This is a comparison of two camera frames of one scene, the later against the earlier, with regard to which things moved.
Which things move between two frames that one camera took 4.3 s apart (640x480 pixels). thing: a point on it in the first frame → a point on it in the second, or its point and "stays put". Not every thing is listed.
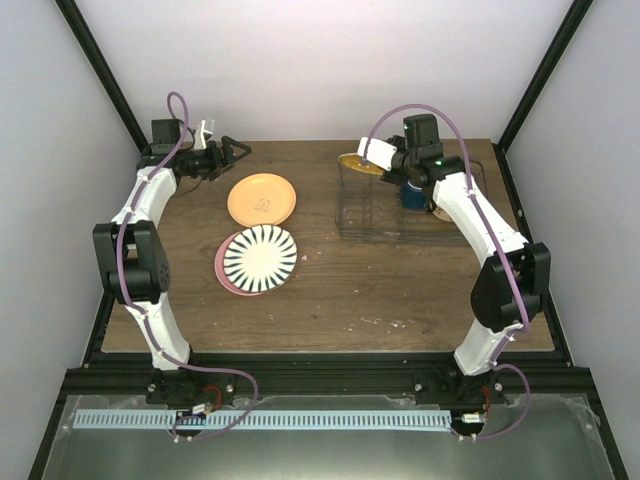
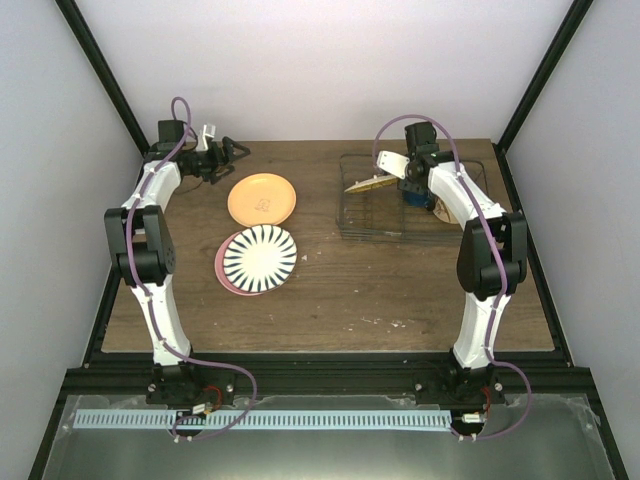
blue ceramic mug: [413, 196] stays put
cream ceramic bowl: [442, 213] stays put
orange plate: [261, 198] stays put
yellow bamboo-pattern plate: [353, 160] → [373, 183]
